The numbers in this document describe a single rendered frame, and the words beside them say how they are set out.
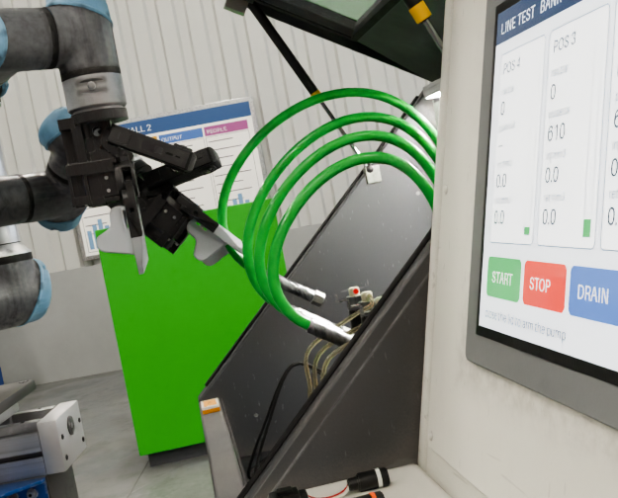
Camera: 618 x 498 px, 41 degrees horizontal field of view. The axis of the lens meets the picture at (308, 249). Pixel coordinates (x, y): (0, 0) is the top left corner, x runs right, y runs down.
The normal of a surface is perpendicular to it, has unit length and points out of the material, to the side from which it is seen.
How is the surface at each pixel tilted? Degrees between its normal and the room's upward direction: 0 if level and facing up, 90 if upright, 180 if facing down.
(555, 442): 76
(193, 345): 90
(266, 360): 90
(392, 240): 90
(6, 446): 90
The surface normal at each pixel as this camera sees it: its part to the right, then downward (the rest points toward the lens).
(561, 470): -0.98, -0.05
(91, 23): 0.57, -0.05
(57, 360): 0.00, 0.07
